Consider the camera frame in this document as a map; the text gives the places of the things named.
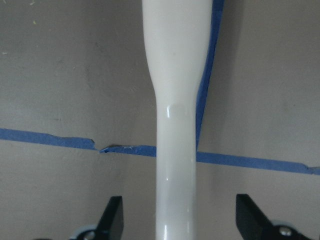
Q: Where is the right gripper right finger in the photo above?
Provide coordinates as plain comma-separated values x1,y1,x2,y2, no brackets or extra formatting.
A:
235,194,308,240

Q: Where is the beige hand brush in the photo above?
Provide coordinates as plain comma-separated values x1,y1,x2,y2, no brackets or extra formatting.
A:
142,0,213,240

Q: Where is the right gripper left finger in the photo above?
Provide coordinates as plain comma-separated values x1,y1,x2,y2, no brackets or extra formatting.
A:
96,196,124,240

